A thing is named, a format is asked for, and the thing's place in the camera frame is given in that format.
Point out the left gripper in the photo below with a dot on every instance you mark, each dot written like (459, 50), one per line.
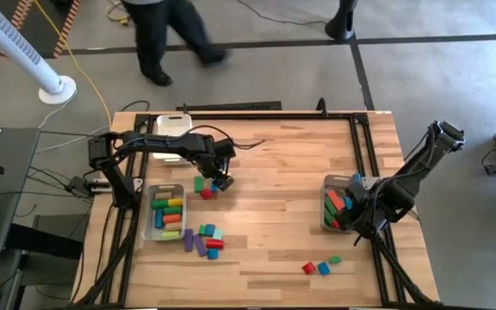
(218, 157)

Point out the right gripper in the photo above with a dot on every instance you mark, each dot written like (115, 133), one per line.
(366, 211)

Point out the light teal block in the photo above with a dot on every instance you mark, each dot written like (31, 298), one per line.
(217, 234)
(214, 188)

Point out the red long block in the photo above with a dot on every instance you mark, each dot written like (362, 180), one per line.
(335, 224)

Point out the long green block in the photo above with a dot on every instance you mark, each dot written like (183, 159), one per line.
(328, 218)
(330, 207)

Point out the small red half-round block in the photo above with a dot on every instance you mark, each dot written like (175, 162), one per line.
(206, 194)

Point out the yellow cylinder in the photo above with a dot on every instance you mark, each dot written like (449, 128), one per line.
(175, 202)

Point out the orange cylinder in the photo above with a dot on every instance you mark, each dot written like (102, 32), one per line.
(172, 218)

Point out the red cylinder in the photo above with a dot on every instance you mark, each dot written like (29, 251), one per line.
(215, 244)

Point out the purple long block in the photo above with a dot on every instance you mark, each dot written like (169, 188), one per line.
(188, 240)
(200, 245)

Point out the light green cylinder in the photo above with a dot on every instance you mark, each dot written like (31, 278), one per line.
(170, 234)

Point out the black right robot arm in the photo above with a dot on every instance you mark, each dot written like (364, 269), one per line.
(416, 168)

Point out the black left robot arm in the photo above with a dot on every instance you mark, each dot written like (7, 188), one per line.
(157, 142)

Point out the green rectangular block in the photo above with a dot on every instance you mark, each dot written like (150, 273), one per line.
(199, 184)

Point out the clear plastic bin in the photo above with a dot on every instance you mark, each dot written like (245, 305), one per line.
(334, 181)
(147, 224)

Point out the black flat bar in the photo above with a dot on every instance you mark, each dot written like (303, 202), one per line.
(231, 106)

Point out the white plastic bin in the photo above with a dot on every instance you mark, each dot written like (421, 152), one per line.
(174, 125)

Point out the small green half-round block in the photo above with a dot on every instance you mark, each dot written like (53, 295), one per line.
(335, 259)

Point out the small blue block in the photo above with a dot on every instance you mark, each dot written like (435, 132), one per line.
(323, 268)

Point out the blue cube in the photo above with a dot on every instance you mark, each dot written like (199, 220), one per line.
(209, 229)

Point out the small green cube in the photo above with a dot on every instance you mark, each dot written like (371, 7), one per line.
(202, 230)

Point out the left clear plastic bin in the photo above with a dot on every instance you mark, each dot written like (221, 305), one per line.
(147, 224)

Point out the blue half-round block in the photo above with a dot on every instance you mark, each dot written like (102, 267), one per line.
(212, 254)

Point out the person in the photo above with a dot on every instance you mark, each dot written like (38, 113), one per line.
(153, 39)

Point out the black desk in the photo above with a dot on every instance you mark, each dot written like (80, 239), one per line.
(15, 172)

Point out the orange black striped mat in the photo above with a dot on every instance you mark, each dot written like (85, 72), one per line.
(45, 26)

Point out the white tower fan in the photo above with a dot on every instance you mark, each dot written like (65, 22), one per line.
(11, 43)

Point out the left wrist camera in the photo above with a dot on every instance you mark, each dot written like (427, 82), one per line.
(226, 184)

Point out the black aluminium table frame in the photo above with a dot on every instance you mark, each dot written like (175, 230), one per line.
(252, 116)

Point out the black clamp bracket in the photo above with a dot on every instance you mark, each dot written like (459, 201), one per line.
(322, 107)

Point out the black pedestal stand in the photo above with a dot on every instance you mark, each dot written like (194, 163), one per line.
(342, 26)

